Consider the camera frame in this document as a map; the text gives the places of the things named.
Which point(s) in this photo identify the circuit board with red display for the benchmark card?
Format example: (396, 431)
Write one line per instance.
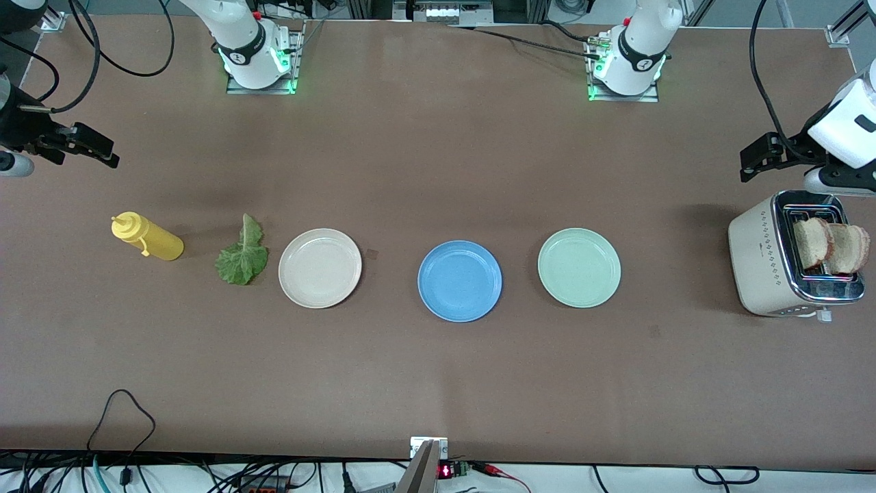
(455, 470)

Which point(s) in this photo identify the grey metal camera pole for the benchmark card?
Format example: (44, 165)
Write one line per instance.
(421, 472)

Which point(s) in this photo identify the blue round plate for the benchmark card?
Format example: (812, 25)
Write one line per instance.
(460, 281)

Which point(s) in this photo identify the beige round plate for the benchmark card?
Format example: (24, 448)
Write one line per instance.
(319, 268)

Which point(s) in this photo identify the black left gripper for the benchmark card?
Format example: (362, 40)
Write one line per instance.
(796, 145)

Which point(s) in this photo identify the green lettuce leaf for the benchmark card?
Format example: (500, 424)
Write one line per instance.
(241, 263)

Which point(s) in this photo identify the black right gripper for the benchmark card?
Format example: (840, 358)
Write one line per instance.
(19, 126)

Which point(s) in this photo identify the metal table corner bracket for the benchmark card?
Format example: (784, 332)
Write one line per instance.
(838, 35)
(53, 22)

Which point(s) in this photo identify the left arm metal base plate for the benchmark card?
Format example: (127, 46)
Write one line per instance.
(647, 97)

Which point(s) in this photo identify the small metal edge bracket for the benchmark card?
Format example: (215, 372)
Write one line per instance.
(417, 445)

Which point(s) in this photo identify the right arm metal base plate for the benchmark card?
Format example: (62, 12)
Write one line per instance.
(295, 68)

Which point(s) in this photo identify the light green round plate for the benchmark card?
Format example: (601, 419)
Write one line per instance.
(579, 268)

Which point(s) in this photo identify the sliced bread with brown crust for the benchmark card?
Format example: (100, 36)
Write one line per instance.
(852, 248)
(811, 243)

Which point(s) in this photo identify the yellow squeeze bottle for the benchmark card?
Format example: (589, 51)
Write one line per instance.
(154, 239)

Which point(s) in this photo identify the cream and chrome toaster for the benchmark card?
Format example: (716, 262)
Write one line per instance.
(756, 260)

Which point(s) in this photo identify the white device with lit panel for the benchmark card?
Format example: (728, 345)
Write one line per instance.
(445, 12)

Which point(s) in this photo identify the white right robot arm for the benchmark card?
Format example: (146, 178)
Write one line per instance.
(246, 41)

